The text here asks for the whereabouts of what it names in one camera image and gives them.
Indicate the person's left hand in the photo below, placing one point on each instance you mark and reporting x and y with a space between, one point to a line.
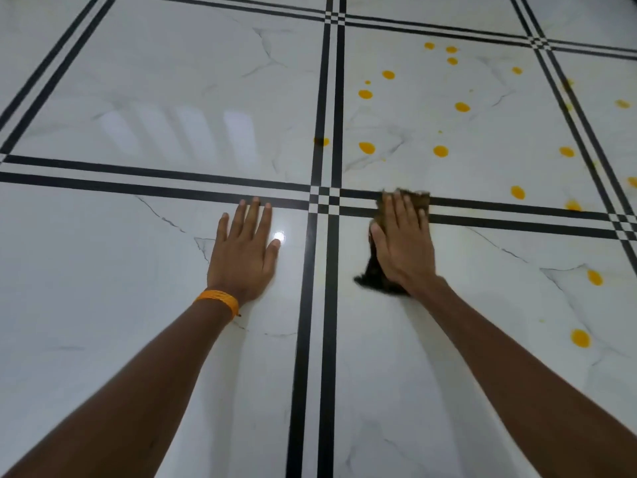
241 263

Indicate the person's right hand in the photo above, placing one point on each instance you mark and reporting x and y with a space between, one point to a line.
405 253

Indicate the person's left thumb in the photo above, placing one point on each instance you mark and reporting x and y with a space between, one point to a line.
272 256

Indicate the person's right thumb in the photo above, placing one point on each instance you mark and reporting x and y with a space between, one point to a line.
379 243

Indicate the person's right little finger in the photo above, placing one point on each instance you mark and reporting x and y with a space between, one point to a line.
423 221

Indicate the person's right middle finger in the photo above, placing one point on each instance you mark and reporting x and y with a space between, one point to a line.
399 210

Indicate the person's left little finger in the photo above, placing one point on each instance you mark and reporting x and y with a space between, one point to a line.
222 228

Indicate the person's left middle finger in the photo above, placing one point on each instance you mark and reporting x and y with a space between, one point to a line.
252 217

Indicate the dark brown cleaning cloth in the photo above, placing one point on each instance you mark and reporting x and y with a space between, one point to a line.
372 276

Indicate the person's left forearm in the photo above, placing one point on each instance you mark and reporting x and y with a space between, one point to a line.
134 403

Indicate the person's right forearm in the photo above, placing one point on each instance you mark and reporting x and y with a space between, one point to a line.
527 393

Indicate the orange wristband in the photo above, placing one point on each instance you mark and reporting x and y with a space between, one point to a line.
219 297

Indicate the scatter of yellow spill spots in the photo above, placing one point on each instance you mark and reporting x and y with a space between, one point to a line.
367 147

